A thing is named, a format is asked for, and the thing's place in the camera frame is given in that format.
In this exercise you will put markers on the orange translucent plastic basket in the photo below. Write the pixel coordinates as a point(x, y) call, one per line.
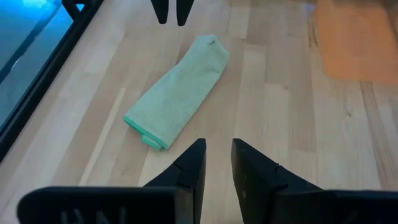
point(357, 40)

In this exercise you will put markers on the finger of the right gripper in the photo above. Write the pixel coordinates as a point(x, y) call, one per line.
point(183, 11)
point(161, 11)

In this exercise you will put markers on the black aluminium table frame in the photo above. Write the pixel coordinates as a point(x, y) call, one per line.
point(46, 71)

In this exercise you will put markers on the green microfiber towel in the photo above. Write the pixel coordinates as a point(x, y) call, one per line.
point(177, 93)

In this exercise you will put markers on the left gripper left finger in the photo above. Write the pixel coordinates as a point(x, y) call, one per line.
point(191, 174)

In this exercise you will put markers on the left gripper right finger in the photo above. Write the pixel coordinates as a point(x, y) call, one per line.
point(252, 180)

